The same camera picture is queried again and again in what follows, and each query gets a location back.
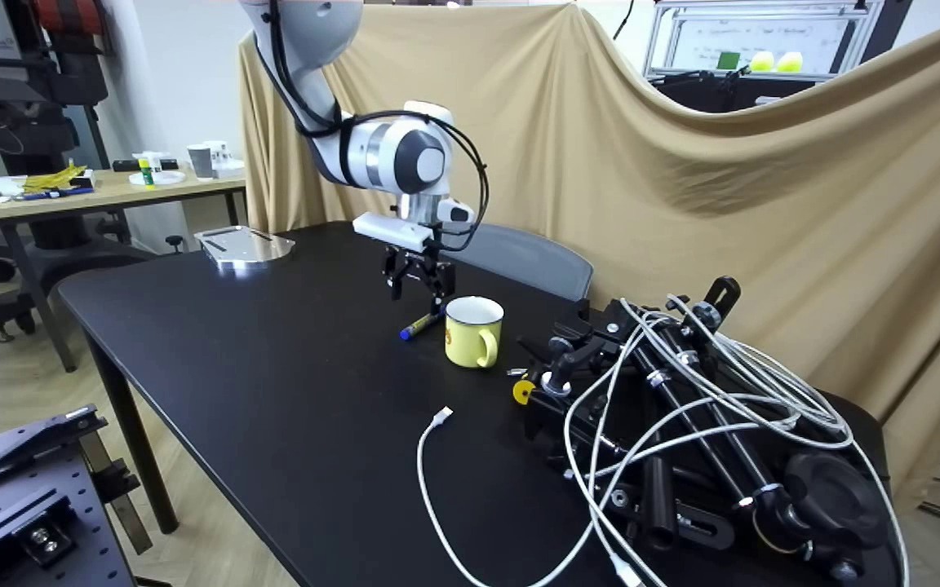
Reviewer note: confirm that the yellow object on desk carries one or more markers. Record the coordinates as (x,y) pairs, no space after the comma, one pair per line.
(57,180)

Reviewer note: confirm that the aluminium framed white board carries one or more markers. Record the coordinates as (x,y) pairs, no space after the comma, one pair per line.
(711,34)

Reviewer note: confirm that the black tripod clamp rig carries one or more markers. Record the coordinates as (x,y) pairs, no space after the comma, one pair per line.
(831,492)

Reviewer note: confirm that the green small bottle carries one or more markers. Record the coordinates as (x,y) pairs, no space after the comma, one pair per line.
(146,171)

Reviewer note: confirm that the black table leg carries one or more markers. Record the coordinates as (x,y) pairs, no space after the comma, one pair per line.
(138,446)

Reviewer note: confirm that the grey chair backrest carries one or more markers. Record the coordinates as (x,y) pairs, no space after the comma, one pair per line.
(529,263)

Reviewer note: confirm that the black equipment rack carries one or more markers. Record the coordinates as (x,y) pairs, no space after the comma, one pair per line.
(14,99)

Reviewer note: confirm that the small black mount block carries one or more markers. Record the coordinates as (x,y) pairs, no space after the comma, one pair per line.
(47,543)

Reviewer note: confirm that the yellow tennis ball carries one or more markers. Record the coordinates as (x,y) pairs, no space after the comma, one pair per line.
(761,63)
(790,63)

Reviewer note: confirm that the black clamp with wooden stick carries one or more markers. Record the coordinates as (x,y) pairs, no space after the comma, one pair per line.
(111,476)

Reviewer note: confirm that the black bar on breadboard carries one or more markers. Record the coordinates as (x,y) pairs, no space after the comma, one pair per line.
(35,446)

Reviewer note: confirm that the black office chair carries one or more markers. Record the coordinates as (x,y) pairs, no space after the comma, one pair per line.
(80,263)

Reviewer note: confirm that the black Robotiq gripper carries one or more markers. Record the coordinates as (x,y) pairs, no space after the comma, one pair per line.
(422,266)

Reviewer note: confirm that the blue whiteboard marker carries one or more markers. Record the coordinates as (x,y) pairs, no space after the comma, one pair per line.
(419,329)

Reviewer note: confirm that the yellow enamel mug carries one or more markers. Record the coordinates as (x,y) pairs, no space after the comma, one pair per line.
(467,342)

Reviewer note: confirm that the wooden desk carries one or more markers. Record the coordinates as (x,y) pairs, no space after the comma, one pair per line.
(111,198)

